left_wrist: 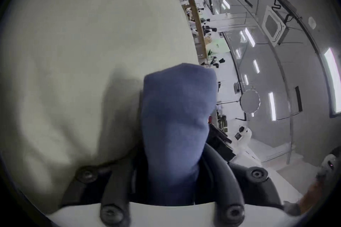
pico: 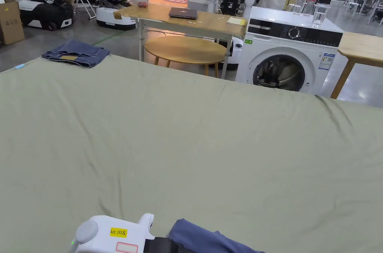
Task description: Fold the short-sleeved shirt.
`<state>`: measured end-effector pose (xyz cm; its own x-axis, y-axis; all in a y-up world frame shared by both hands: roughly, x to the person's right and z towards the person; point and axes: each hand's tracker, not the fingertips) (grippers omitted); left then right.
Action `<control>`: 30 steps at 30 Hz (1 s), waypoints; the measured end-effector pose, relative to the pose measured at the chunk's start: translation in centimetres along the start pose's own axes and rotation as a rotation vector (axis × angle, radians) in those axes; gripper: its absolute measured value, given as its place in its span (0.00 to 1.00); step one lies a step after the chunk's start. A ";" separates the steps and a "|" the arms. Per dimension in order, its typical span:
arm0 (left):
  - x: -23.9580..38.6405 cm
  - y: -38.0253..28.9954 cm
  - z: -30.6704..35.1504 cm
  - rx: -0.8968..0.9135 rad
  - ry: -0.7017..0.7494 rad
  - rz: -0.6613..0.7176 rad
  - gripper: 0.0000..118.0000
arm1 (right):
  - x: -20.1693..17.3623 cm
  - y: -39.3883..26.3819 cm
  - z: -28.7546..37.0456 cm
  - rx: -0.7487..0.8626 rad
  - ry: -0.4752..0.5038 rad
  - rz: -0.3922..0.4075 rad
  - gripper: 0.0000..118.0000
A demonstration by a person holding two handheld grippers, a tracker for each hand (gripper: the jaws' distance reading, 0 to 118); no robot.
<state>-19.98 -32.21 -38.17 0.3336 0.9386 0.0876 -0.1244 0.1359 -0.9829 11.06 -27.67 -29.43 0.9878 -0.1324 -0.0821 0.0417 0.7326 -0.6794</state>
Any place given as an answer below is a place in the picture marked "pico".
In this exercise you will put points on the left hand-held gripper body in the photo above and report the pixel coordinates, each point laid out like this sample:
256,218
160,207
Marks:
101,235

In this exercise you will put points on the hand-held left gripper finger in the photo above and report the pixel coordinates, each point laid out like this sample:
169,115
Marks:
179,248

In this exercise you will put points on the dark blue shirt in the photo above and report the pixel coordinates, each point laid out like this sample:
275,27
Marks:
206,239

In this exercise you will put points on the bed with pale green sheet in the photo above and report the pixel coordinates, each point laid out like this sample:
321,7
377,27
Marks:
191,145

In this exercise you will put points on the folded blue jeans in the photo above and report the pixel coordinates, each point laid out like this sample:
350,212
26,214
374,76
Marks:
76,54

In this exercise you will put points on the small light blue tag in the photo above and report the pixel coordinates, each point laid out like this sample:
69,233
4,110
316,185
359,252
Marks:
19,66

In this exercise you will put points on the white washing machine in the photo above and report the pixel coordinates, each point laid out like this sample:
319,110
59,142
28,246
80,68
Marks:
278,55

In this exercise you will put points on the stack of cardboard cartons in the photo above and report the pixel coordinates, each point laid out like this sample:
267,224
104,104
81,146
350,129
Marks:
9,16

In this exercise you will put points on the black robot with white shoulders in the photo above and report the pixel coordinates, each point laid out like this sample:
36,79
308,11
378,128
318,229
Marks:
232,0

